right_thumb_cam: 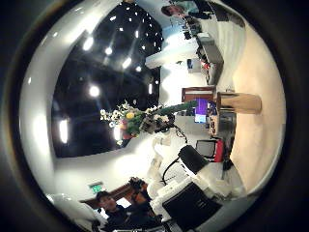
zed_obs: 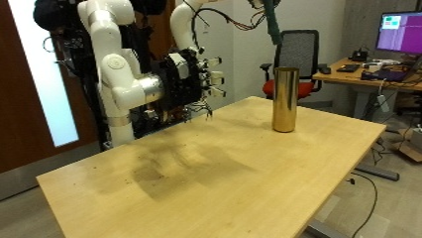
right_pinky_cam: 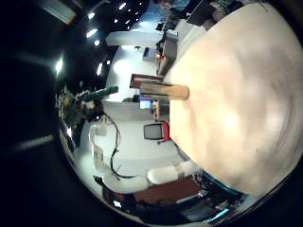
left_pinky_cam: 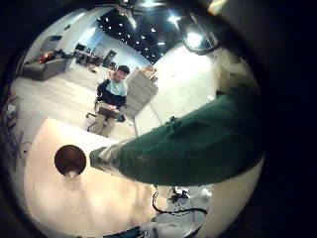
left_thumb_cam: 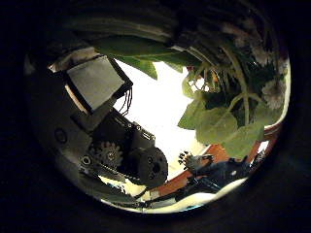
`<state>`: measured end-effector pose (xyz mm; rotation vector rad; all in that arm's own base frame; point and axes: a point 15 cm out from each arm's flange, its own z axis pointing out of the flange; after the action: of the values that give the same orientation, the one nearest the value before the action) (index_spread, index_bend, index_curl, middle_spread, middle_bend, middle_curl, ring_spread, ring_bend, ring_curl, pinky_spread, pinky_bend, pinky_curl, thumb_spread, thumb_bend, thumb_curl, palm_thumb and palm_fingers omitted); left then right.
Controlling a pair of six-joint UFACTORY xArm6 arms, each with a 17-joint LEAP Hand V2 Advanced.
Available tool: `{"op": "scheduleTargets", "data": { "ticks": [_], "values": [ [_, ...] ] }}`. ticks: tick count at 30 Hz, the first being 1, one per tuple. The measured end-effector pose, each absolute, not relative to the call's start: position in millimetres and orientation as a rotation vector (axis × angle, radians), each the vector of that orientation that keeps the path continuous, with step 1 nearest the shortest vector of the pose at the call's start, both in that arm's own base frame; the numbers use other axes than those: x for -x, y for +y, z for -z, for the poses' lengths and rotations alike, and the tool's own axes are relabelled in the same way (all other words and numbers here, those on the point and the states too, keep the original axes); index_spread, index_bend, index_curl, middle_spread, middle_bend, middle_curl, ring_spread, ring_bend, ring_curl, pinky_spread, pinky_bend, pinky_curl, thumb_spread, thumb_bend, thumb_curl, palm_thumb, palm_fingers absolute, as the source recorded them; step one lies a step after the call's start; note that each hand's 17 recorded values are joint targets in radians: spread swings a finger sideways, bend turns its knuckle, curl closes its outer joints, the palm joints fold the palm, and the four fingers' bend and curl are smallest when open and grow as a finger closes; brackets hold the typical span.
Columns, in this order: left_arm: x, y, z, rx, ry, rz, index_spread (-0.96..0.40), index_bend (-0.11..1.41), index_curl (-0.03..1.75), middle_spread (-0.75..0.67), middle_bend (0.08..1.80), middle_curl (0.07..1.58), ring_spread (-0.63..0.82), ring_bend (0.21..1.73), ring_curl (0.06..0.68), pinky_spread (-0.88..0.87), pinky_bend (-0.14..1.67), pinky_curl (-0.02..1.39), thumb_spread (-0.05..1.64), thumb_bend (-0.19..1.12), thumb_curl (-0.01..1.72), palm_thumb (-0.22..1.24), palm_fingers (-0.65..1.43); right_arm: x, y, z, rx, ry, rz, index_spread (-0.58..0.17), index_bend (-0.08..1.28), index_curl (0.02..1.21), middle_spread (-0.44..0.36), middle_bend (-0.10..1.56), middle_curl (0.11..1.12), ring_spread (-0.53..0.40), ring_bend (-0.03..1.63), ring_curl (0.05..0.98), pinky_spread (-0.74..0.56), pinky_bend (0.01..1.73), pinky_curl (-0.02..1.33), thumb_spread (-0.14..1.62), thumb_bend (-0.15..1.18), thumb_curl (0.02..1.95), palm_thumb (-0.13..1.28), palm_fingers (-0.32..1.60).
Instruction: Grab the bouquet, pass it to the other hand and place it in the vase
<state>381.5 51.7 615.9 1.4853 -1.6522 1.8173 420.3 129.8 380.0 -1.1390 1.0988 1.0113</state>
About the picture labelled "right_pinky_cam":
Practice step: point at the brown door with glass panel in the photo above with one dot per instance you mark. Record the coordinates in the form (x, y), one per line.
(167, 190)

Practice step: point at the computer monitor purple screen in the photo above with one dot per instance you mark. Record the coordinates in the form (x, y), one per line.
(145, 103)

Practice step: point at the black mesh office chair red seat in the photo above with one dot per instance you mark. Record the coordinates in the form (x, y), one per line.
(156, 131)

